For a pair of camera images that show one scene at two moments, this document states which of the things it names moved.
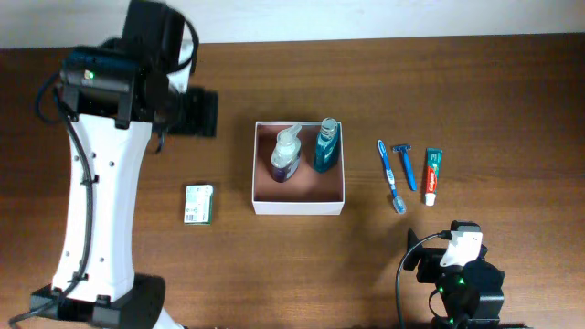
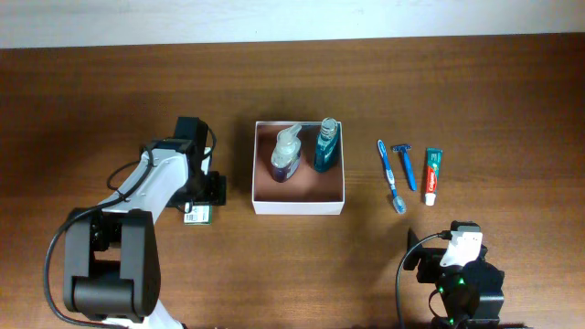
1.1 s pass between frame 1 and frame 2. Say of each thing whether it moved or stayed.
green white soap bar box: stayed
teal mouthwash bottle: stayed
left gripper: moved
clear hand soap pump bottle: stayed
